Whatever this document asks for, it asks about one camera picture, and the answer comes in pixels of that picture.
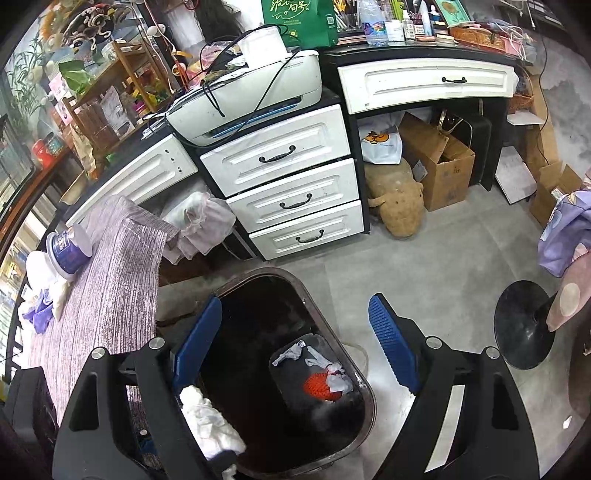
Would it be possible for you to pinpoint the orange patterned tray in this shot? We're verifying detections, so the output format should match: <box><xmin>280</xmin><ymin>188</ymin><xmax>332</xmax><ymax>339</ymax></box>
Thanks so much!
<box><xmin>450</xmin><ymin>25</ymin><xmax>509</xmax><ymax>56</ymax></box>

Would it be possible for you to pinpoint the white drawer without handle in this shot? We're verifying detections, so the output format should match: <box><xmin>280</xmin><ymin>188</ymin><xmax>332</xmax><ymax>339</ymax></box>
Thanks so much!
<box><xmin>65</xmin><ymin>135</ymin><xmax>198</xmax><ymax>227</ymax></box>

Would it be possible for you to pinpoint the large open cardboard box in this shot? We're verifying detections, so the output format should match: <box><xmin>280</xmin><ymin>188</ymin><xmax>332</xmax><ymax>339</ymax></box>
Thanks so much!
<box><xmin>398</xmin><ymin>112</ymin><xmax>476</xmax><ymax>212</ymax></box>

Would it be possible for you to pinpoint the white printer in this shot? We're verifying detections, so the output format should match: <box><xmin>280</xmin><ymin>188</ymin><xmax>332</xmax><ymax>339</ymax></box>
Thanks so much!
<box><xmin>166</xmin><ymin>50</ymin><xmax>322</xmax><ymax>147</ymax></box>

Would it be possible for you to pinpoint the white drawer with curved handle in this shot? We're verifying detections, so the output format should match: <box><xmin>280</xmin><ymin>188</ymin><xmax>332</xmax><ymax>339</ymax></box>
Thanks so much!
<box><xmin>248</xmin><ymin>200</ymin><xmax>365</xmax><ymax>260</ymax></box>
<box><xmin>226</xmin><ymin>158</ymin><xmax>360</xmax><ymax>233</ymax></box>
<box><xmin>200</xmin><ymin>104</ymin><xmax>351</xmax><ymax>198</ymax></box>

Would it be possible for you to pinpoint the sunflower picture frame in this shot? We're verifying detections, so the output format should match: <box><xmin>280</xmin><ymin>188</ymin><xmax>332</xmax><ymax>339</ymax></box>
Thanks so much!
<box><xmin>434</xmin><ymin>0</ymin><xmax>474</xmax><ymax>28</ymax></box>

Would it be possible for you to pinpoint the red foam net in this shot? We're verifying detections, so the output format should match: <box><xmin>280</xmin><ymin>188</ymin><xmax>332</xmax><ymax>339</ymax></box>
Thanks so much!
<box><xmin>302</xmin><ymin>373</ymin><xmax>340</xmax><ymax>401</ymax></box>

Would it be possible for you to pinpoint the grey crumpled tissue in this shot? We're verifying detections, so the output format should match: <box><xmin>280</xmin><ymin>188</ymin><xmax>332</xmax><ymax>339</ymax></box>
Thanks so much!
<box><xmin>271</xmin><ymin>340</ymin><xmax>304</xmax><ymax>368</ymax></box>

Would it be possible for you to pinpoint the pink dotted cloth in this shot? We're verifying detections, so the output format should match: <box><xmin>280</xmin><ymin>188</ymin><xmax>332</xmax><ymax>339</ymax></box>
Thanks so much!
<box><xmin>546</xmin><ymin>249</ymin><xmax>591</xmax><ymax>330</ymax></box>

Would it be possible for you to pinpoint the purple printed cloth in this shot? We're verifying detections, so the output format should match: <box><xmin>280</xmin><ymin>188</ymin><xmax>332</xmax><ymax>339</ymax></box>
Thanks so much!
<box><xmin>538</xmin><ymin>189</ymin><xmax>591</xmax><ymax>278</ymax></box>

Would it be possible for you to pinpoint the white plastic bag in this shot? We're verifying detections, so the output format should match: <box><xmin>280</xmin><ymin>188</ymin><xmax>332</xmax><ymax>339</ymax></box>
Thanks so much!
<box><xmin>161</xmin><ymin>191</ymin><xmax>236</xmax><ymax>264</ymax></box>

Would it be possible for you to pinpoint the dark brown trash bin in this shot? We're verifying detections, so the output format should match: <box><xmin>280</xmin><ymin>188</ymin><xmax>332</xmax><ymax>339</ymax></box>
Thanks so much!
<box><xmin>198</xmin><ymin>268</ymin><xmax>377</xmax><ymax>479</ymax></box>

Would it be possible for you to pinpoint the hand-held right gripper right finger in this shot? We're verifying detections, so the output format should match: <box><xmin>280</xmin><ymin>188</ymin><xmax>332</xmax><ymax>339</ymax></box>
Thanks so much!
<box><xmin>368</xmin><ymin>294</ymin><xmax>540</xmax><ymax>480</ymax></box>

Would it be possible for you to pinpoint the small cardboard box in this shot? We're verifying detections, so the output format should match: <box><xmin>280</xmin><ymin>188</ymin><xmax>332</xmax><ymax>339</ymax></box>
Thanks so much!
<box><xmin>529</xmin><ymin>161</ymin><xmax>583</xmax><ymax>227</ymax></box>

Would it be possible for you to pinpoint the wide white drawer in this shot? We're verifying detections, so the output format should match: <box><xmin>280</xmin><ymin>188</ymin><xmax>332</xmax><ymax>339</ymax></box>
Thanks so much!
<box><xmin>337</xmin><ymin>58</ymin><xmax>517</xmax><ymax>115</ymax></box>

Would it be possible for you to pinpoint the white crumpled wrapper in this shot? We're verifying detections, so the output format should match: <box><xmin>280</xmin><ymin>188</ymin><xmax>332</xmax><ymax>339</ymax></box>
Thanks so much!
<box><xmin>324</xmin><ymin>361</ymin><xmax>355</xmax><ymax>394</ymax></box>

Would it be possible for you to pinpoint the white bag with orange print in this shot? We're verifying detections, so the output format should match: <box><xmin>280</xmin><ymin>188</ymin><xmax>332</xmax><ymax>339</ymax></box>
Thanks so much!
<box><xmin>359</xmin><ymin>117</ymin><xmax>403</xmax><ymax>164</ymax></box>

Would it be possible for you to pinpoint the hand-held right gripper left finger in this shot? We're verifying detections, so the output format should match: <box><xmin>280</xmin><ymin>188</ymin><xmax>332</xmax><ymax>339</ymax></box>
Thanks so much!
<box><xmin>52</xmin><ymin>295</ymin><xmax>241</xmax><ymax>480</ymax></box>

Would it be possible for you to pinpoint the clear water bottle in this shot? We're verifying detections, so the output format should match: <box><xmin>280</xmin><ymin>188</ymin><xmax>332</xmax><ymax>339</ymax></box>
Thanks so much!
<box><xmin>358</xmin><ymin>0</ymin><xmax>389</xmax><ymax>47</ymax></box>

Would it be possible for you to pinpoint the striped purple tablecloth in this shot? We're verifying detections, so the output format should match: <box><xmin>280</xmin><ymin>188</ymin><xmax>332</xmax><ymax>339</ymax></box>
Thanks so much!
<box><xmin>21</xmin><ymin>195</ymin><xmax>181</xmax><ymax>428</ymax></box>

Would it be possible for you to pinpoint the black cable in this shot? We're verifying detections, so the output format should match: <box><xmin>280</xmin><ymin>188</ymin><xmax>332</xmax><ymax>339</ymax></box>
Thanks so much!
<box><xmin>201</xmin><ymin>23</ymin><xmax>305</xmax><ymax>118</ymax></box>

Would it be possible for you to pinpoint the brown plush toy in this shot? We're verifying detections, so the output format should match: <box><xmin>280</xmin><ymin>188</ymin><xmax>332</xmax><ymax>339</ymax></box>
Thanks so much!
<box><xmin>365</xmin><ymin>157</ymin><xmax>424</xmax><ymax>238</ymax></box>

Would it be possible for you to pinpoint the purple plastic cup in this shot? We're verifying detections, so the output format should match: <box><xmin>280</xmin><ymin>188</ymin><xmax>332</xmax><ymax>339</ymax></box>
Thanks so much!
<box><xmin>46</xmin><ymin>224</ymin><xmax>94</xmax><ymax>281</ymax></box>

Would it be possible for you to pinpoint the wooden shelf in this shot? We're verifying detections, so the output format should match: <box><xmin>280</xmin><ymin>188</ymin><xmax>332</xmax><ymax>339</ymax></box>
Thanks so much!
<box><xmin>62</xmin><ymin>41</ymin><xmax>171</xmax><ymax>153</ymax></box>

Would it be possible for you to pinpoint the black desk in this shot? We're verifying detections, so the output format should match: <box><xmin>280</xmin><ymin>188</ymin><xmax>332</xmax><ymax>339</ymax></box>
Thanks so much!
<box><xmin>60</xmin><ymin>44</ymin><xmax>532</xmax><ymax>261</ymax></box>

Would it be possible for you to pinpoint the green paper bag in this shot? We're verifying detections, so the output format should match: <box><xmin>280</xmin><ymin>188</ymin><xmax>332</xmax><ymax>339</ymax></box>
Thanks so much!
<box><xmin>261</xmin><ymin>0</ymin><xmax>339</xmax><ymax>48</ymax></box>

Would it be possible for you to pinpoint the green plant leaf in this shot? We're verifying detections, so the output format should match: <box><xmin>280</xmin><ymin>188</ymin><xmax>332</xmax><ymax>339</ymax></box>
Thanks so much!
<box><xmin>59</xmin><ymin>60</ymin><xmax>100</xmax><ymax>95</ymax></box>

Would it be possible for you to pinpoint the cream tissue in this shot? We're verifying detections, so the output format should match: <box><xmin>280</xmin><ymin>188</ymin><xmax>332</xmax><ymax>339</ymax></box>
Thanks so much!
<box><xmin>48</xmin><ymin>277</ymin><xmax>71</xmax><ymax>320</ymax></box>

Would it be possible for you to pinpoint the red tin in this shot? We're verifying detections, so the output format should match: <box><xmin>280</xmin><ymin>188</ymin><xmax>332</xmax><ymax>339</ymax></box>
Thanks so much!
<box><xmin>31</xmin><ymin>134</ymin><xmax>65</xmax><ymax>168</ymax></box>

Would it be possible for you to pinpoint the white board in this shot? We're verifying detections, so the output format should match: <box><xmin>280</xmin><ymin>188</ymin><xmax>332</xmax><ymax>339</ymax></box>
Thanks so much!
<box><xmin>495</xmin><ymin>148</ymin><xmax>537</xmax><ymax>205</ymax></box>

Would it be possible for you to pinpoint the black round stand base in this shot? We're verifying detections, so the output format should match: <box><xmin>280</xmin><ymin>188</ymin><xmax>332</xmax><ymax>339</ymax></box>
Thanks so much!
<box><xmin>494</xmin><ymin>280</ymin><xmax>557</xmax><ymax>370</ymax></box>

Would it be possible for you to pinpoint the dark carved ornament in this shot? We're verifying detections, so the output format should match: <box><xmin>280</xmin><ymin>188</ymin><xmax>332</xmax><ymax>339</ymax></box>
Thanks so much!
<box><xmin>62</xmin><ymin>2</ymin><xmax>134</xmax><ymax>47</ymax></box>

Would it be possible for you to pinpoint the white tissue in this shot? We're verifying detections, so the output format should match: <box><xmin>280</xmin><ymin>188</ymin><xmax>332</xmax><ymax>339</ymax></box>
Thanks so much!
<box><xmin>178</xmin><ymin>384</ymin><xmax>247</xmax><ymax>463</ymax></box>

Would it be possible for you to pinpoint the wicker basket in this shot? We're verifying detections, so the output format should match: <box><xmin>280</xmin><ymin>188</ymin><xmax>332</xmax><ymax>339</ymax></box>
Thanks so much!
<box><xmin>508</xmin><ymin>76</ymin><xmax>534</xmax><ymax>114</ymax></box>

